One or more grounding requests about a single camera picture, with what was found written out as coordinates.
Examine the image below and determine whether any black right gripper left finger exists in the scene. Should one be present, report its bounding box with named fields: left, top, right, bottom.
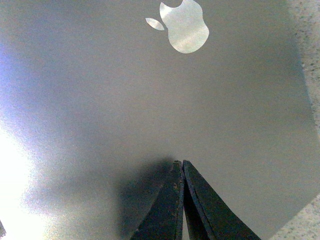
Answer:
left=131, top=160, right=185, bottom=240

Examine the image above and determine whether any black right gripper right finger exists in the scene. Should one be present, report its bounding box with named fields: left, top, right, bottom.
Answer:
left=182, top=160, right=260, bottom=240

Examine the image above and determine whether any grey laptop with black keyboard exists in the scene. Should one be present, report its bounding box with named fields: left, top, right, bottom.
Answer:
left=0, top=0, right=320, bottom=240

